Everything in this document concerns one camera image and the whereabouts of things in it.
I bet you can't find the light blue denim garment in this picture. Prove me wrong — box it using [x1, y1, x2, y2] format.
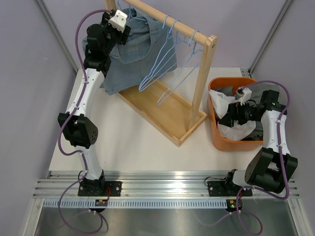
[77, 9, 103, 54]

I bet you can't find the purple cable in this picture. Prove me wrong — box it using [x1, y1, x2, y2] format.
[58, 9, 114, 234]
[194, 80, 292, 234]

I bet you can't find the orange plastic basket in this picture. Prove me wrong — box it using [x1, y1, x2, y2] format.
[207, 77, 263, 151]

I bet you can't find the grey pleated skirt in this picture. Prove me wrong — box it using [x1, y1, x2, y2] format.
[211, 83, 265, 142]

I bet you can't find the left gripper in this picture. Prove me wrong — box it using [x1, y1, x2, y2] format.
[101, 13, 129, 55]

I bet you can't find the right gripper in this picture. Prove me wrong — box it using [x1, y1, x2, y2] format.
[219, 99, 259, 127]

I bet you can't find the wooden clothes rack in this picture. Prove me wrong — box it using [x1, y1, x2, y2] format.
[117, 0, 218, 147]

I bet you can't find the blue wire hanger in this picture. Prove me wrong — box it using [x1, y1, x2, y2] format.
[157, 30, 203, 106]

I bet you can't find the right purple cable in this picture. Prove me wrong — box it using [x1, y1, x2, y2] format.
[194, 80, 292, 234]

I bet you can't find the white shirt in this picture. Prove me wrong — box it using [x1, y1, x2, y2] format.
[209, 89, 256, 141]

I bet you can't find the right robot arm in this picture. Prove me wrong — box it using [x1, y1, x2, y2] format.
[219, 90, 298, 194]

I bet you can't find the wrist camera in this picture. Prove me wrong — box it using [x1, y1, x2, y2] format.
[236, 87, 252, 106]
[108, 10, 127, 32]

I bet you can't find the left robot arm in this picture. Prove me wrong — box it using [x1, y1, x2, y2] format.
[58, 23, 131, 197]

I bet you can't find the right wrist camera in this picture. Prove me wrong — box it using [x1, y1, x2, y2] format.
[236, 87, 252, 106]

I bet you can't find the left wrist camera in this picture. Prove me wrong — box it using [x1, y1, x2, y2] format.
[108, 10, 127, 32]

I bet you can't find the aluminium rail base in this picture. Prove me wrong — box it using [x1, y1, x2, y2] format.
[33, 171, 301, 209]

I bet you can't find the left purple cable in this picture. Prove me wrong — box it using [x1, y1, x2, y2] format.
[58, 9, 114, 234]

